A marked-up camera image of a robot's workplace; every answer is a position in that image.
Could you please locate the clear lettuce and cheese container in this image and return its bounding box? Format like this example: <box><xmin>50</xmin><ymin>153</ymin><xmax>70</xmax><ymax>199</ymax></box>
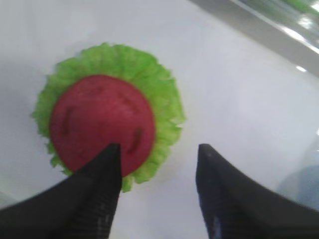
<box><xmin>234</xmin><ymin>0</ymin><xmax>319</xmax><ymax>53</ymax></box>

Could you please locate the green lettuce leaf on bun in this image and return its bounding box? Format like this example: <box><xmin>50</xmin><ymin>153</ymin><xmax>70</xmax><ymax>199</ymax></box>
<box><xmin>31</xmin><ymin>42</ymin><xmax>186</xmax><ymax>192</ymax></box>

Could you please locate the red tomato slice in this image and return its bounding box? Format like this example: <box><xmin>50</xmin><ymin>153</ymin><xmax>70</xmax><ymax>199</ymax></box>
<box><xmin>49</xmin><ymin>75</ymin><xmax>156</xmax><ymax>176</ymax></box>

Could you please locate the white paper tray liner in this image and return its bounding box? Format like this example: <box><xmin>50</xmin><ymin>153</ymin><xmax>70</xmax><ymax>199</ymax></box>
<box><xmin>0</xmin><ymin>0</ymin><xmax>319</xmax><ymax>239</ymax></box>

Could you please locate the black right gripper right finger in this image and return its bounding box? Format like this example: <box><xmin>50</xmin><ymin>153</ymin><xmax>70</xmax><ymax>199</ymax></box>
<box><xmin>195</xmin><ymin>144</ymin><xmax>319</xmax><ymax>239</ymax></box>

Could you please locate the white serving tray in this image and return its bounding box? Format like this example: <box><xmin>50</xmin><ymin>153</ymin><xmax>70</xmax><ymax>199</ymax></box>
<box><xmin>0</xmin><ymin>0</ymin><xmax>319</xmax><ymax>239</ymax></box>

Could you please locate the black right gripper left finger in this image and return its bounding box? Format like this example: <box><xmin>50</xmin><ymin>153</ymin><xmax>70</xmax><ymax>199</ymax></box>
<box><xmin>0</xmin><ymin>144</ymin><xmax>122</xmax><ymax>239</ymax></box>

